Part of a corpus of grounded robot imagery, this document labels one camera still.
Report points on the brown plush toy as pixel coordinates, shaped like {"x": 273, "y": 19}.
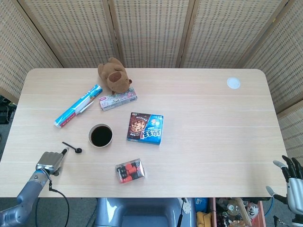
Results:
{"x": 116, "y": 78}

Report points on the woven rattan folding screen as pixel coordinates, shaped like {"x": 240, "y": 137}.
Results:
{"x": 151, "y": 30}

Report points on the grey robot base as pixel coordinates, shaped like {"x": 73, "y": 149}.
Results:
{"x": 142, "y": 212}

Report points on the long floral print box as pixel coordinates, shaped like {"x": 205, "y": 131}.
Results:
{"x": 117, "y": 100}

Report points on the clear box of capsules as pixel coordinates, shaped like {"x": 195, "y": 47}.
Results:
{"x": 130, "y": 171}

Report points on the white round table grommet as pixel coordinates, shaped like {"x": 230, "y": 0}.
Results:
{"x": 233, "y": 83}

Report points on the red crate of clutter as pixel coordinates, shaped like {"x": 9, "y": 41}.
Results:
{"x": 260, "y": 212}

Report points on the black plastic spoon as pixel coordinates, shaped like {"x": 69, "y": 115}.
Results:
{"x": 78, "y": 150}

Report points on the yellow bag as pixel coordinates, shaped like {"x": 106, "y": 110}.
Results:
{"x": 203, "y": 218}

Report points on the black floor equipment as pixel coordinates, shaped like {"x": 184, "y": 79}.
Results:
{"x": 4, "y": 111}

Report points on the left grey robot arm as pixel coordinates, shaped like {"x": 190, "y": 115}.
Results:
{"x": 30, "y": 189}

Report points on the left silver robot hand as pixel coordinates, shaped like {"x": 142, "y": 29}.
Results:
{"x": 49, "y": 162}

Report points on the blue cookie box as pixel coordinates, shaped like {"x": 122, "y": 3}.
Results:
{"x": 144, "y": 130}

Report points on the blue package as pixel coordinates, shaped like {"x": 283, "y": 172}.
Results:
{"x": 201, "y": 203}

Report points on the white metal bracket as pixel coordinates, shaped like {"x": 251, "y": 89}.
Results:
{"x": 186, "y": 206}

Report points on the white cup of coffee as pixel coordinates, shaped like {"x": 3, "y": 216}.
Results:
{"x": 101, "y": 136}

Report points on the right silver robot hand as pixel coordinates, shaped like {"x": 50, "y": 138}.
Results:
{"x": 294, "y": 194}

